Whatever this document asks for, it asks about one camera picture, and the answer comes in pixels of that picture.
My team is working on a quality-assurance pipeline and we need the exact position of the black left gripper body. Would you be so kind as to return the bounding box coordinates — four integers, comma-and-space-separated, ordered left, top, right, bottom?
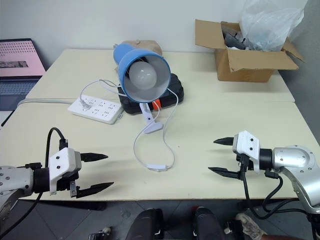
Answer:
55, 171, 81, 200

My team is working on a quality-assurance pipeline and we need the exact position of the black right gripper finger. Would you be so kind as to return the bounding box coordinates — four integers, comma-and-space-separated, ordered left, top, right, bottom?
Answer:
213, 136, 236, 147
207, 166, 243, 181

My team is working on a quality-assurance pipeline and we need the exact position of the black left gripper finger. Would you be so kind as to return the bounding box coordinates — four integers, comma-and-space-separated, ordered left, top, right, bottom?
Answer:
75, 181, 115, 199
80, 152, 109, 163

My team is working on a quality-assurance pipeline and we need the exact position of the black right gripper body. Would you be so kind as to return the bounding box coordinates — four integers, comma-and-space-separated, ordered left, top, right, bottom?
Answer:
235, 153, 251, 174

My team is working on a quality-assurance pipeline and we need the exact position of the blue desk lamp white clamp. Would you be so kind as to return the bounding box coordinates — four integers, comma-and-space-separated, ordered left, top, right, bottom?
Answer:
113, 43, 172, 135

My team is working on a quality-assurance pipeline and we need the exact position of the black caster wheel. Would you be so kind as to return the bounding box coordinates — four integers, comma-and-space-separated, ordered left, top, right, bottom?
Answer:
88, 225, 112, 240

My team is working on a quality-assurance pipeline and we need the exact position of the white power strip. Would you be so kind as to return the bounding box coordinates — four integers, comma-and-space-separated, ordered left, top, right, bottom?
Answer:
67, 94, 124, 125

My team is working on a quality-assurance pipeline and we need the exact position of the black rounded object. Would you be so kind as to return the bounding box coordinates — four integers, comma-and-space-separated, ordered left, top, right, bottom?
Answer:
191, 205, 226, 240
126, 208, 166, 240

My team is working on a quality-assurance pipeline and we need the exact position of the grey white shoe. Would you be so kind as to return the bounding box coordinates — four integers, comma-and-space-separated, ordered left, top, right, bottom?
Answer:
234, 212, 269, 240

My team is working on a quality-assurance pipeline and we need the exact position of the black case with orange latch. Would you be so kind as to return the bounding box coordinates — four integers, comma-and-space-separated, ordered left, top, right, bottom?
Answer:
117, 72, 186, 116

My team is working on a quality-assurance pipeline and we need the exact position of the brown cardboard box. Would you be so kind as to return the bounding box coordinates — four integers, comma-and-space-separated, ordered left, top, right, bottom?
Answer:
194, 19, 306, 83

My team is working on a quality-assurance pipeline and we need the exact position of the white round light bulb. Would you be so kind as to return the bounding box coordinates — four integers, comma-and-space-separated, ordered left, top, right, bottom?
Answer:
128, 61, 159, 90

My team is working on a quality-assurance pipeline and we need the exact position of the dark grey packed item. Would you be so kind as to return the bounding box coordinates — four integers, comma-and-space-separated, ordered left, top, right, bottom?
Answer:
220, 21, 249, 50

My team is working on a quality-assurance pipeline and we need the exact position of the clear plastic bag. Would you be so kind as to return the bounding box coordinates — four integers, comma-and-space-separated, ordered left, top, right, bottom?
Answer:
240, 0, 306, 53

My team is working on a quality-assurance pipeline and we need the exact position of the laptop with pink screen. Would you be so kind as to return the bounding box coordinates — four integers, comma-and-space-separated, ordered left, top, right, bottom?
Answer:
0, 38, 47, 111

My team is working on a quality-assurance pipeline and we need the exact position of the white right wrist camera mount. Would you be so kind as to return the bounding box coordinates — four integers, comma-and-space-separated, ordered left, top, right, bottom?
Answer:
232, 130, 262, 174

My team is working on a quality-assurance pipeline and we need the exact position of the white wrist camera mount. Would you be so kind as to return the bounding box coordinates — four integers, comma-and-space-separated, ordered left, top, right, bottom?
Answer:
232, 130, 262, 174
48, 147, 83, 196

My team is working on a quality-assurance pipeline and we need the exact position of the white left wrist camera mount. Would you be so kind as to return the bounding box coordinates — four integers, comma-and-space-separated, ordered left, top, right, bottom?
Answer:
48, 147, 83, 196

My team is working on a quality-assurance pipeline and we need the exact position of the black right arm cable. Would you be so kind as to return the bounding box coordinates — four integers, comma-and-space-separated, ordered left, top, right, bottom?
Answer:
239, 154, 304, 221

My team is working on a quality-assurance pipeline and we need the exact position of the white lamp power cord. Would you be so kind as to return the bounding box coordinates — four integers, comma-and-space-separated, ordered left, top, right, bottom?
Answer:
79, 78, 180, 173

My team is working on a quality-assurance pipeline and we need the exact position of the grey power strip cable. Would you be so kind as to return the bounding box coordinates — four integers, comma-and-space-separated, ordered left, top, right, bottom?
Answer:
14, 97, 76, 106

